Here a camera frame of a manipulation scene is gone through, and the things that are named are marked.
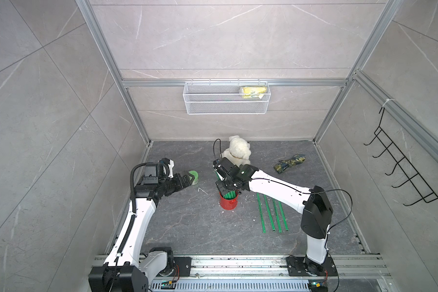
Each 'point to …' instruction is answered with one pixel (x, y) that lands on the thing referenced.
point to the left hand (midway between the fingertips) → (187, 178)
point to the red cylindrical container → (229, 204)
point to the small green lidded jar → (194, 173)
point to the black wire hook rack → (392, 151)
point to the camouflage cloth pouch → (282, 165)
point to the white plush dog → (238, 152)
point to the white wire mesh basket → (226, 98)
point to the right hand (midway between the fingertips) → (222, 184)
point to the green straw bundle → (230, 194)
